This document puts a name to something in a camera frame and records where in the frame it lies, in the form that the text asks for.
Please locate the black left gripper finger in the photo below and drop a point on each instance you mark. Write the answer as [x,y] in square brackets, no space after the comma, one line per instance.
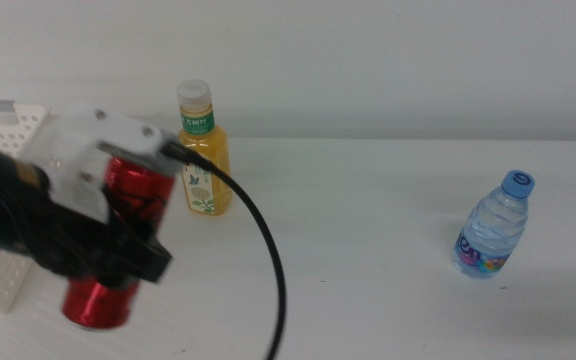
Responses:
[140,260]

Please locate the yellow tea bottle green label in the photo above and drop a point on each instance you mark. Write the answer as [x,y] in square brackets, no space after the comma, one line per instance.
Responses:
[208,195]

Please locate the red cola can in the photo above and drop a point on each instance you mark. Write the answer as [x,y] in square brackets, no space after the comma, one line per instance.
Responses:
[98,305]

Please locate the small water bottle blue cap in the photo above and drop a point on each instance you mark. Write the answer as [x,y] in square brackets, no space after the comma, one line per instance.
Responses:
[493,225]

